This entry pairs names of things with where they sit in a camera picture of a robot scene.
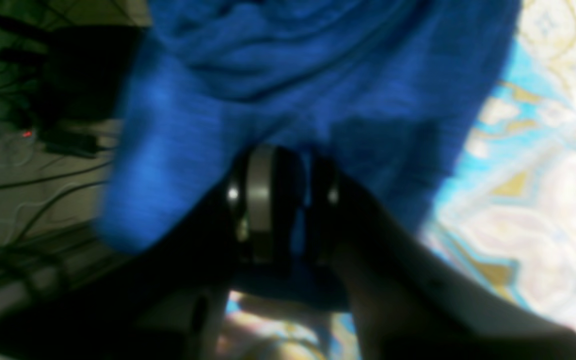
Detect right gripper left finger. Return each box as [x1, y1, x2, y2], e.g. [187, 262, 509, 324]
[0, 145, 306, 360]

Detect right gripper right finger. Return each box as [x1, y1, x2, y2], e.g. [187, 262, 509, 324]
[305, 157, 576, 360]

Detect blue long-sleeve T-shirt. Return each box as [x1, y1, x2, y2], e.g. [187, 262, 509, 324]
[95, 0, 521, 311]

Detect patterned tile tablecloth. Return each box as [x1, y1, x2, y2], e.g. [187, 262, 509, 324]
[213, 0, 576, 360]

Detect tangled black cables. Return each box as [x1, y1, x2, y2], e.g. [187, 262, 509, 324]
[0, 0, 134, 296]

